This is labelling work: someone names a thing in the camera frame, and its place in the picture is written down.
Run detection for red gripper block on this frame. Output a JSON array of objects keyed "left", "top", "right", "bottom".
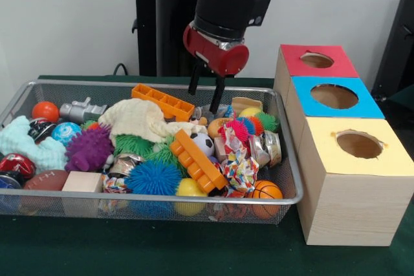
[{"left": 182, "top": 22, "right": 250, "bottom": 116}]

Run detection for crushed clear plastic bottle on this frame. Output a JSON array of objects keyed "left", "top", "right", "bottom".
[{"left": 192, "top": 103, "right": 234, "bottom": 122}]

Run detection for long orange toy brick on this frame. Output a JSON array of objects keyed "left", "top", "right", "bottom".
[{"left": 131, "top": 83, "right": 196, "bottom": 122}]

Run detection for orange toy brick round studs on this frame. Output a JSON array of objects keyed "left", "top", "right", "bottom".
[{"left": 169, "top": 129, "right": 228, "bottom": 195}]

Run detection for clear shallow mesh bin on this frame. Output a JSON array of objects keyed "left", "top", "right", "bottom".
[{"left": 0, "top": 80, "right": 303, "bottom": 225}]

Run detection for wooden box three holes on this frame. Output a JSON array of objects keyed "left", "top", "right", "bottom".
[{"left": 275, "top": 45, "right": 414, "bottom": 247}]

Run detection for small black white soccer ball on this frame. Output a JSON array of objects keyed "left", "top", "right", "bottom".
[{"left": 191, "top": 133, "right": 216, "bottom": 158}]

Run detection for cream knitted cloth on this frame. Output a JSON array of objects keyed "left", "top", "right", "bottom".
[{"left": 98, "top": 98, "right": 198, "bottom": 145}]

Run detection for crushed silver can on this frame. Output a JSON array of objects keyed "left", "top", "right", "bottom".
[{"left": 254, "top": 131, "right": 283, "bottom": 168}]

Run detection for yellow ball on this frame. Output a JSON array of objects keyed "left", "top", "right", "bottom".
[{"left": 173, "top": 178, "right": 208, "bottom": 217}]

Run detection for blue spiky ball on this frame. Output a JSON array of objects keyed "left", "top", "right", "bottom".
[{"left": 124, "top": 161, "right": 182, "bottom": 218}]

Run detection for small orange basketball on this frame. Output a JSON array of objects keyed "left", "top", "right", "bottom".
[{"left": 248, "top": 180, "right": 284, "bottom": 218}]

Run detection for purple spiky ball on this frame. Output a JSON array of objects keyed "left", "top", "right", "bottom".
[{"left": 65, "top": 124, "right": 116, "bottom": 173}]

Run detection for red orange ball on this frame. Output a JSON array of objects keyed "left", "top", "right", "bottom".
[{"left": 31, "top": 101, "right": 60, "bottom": 123}]

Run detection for dark green table cloth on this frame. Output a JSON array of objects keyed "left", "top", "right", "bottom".
[{"left": 0, "top": 74, "right": 414, "bottom": 276}]

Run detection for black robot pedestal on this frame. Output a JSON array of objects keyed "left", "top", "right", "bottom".
[{"left": 125, "top": 0, "right": 261, "bottom": 78}]

